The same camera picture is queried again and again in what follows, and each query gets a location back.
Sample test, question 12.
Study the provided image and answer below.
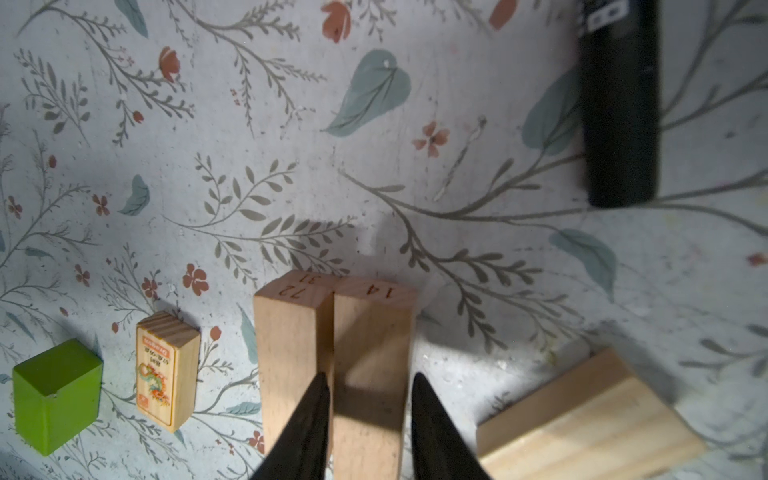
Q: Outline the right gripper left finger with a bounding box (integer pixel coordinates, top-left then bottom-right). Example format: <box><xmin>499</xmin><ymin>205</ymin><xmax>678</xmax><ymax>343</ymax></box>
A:
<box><xmin>251</xmin><ymin>372</ymin><xmax>331</xmax><ymax>480</ymax></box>

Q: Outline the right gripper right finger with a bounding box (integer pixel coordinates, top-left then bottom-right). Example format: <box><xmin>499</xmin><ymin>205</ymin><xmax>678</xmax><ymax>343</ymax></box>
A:
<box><xmin>411</xmin><ymin>372</ymin><xmax>490</xmax><ymax>480</ymax></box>

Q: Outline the light wood block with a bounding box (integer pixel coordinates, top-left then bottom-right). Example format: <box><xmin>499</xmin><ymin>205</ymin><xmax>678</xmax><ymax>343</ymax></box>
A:
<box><xmin>476</xmin><ymin>349</ymin><xmax>707</xmax><ymax>479</ymax></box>

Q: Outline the printed dragon wood block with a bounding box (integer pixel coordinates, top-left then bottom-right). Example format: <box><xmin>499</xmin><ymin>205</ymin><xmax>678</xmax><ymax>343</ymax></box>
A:
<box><xmin>136</xmin><ymin>312</ymin><xmax>201</xmax><ymax>433</ymax></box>

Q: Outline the green block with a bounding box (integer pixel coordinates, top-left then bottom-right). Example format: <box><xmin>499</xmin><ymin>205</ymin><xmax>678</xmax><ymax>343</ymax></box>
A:
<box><xmin>12</xmin><ymin>339</ymin><xmax>103</xmax><ymax>456</ymax></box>

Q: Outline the black marker pen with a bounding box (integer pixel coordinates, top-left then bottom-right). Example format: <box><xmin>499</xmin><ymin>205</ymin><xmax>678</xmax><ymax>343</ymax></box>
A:
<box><xmin>577</xmin><ymin>0</ymin><xmax>660</xmax><ymax>209</ymax></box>

